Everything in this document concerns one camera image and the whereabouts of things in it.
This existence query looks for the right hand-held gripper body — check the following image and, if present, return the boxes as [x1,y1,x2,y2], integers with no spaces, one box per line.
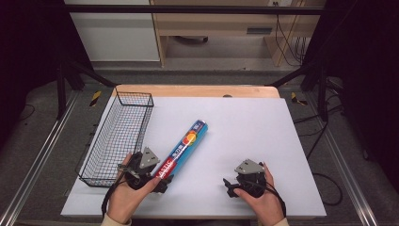
[233,158,268,199]

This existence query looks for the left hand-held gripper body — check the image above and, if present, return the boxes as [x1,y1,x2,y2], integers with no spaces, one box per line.
[125,147,162,191]

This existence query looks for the blue plastic wrap roll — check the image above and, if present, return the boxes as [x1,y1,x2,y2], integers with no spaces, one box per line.
[153,119,209,183]

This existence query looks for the person's left hand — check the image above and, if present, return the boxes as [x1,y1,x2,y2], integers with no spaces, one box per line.
[106,153,162,225]

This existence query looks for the person's right hand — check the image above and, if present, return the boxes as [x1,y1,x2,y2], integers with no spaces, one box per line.
[232,162,285,226]

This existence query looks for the white table mat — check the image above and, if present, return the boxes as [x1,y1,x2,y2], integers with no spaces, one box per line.
[60,95,327,219]

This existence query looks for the yellow black tape strip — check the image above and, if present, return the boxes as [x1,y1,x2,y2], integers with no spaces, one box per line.
[290,91,309,106]
[88,89,104,108]

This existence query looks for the wooden table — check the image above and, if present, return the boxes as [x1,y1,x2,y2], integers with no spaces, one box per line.
[110,83,280,99]

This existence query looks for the black metal stand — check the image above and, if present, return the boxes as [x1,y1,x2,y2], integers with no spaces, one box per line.
[56,58,118,121]
[268,60,330,122]

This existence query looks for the white cabinet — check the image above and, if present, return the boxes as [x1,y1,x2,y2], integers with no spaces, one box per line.
[63,0,161,63]

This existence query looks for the black curtain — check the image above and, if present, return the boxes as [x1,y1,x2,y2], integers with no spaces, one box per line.
[0,0,95,149]
[302,0,399,192]

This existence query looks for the light wooden desk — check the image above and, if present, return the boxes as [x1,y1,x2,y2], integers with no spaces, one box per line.
[150,0,326,68]

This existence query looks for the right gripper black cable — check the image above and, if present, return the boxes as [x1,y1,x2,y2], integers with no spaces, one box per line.
[247,180,288,218]

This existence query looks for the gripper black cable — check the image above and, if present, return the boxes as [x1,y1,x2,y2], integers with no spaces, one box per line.
[101,163,140,218]
[247,180,288,218]

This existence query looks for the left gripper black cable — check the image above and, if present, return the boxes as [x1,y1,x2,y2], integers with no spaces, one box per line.
[101,163,140,218]

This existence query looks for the black wire basket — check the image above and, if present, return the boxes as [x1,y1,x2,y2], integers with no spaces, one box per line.
[77,88,155,188]

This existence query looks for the aluminium floor rail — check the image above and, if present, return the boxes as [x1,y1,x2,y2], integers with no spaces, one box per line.
[304,90,380,226]
[0,89,80,226]

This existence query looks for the thin black floor cable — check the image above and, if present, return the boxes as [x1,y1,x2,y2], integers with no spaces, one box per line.
[17,103,36,122]

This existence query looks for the hanging black cables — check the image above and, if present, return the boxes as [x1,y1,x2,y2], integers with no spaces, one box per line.
[272,1,309,68]

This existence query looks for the black horizontal frame bar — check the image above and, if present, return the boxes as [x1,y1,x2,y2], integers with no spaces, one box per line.
[62,4,326,16]

